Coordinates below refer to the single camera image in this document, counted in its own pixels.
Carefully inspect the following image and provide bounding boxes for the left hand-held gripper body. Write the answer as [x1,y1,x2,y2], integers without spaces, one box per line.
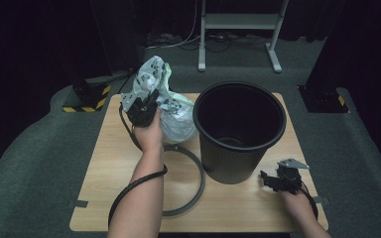
[120,92,159,129]

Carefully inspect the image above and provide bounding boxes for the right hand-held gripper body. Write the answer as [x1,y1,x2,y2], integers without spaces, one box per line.
[276,158,311,195]

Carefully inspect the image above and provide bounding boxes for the translucent printed trash bag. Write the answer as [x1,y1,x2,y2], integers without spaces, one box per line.
[120,55,199,146]

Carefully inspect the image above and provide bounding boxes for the dark ribbed trash can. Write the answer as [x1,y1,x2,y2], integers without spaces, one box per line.
[191,80,288,185]

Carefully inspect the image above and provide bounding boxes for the grey plastic trash can ring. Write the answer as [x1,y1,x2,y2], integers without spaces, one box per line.
[160,144,207,218]

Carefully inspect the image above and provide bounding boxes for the person's left hand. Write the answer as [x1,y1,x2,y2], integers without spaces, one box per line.
[132,108,165,154]

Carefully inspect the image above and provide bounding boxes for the person's right hand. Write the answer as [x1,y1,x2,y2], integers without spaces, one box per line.
[279,187,315,221]

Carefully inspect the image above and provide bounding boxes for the grey tape piece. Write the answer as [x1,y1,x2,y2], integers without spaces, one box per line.
[67,199,89,209]
[312,195,331,205]

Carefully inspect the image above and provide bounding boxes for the black yellow striped stand base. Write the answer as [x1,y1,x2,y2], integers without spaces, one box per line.
[298,84,350,114]
[62,76,112,114]

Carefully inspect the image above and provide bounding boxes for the grey metal stand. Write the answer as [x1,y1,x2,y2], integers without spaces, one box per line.
[197,0,291,74]

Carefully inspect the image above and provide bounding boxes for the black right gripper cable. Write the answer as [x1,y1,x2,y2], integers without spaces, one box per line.
[297,179,319,221]

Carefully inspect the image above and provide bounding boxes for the white floor cable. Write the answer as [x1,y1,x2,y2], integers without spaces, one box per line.
[144,0,202,52]

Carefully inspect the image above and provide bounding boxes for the black floor cables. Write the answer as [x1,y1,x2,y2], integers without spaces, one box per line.
[175,32,270,54]

